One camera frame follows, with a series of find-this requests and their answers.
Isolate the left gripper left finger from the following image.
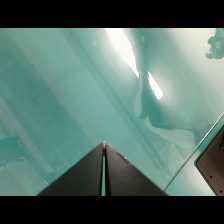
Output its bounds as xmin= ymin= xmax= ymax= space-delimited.
xmin=37 ymin=142 xmax=105 ymax=197

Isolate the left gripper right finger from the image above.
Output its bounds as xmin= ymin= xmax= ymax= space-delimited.
xmin=105 ymin=143 xmax=168 ymax=197

